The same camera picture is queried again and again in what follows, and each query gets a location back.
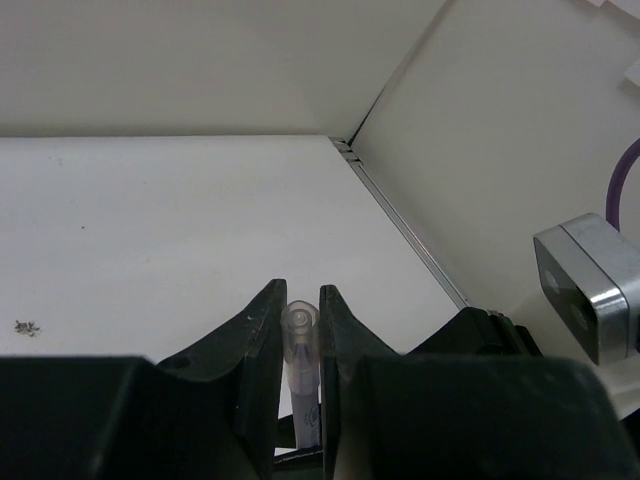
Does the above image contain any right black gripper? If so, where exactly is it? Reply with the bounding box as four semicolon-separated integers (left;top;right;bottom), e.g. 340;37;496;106
407;307;542;357

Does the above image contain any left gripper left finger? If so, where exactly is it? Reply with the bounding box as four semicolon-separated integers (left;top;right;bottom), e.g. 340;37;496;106
1;279;287;479

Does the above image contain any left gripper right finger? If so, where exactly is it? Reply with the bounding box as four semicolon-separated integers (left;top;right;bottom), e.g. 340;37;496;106
318;285;633;479

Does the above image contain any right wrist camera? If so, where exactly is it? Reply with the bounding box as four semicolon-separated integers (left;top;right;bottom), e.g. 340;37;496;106
533;213;639;366

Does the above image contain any aluminium side rail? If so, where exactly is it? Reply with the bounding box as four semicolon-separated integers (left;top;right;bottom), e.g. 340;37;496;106
329;137;470;309

